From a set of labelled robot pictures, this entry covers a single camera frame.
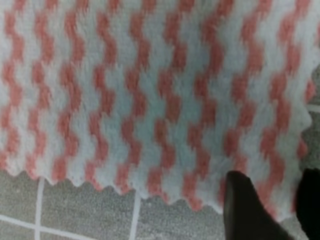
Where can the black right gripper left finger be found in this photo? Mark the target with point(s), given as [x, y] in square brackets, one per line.
[244, 216]

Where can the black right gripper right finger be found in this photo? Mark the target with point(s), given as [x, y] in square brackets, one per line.
[308, 203]

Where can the pink white wavy striped towel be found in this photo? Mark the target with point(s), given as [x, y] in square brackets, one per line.
[276, 42]

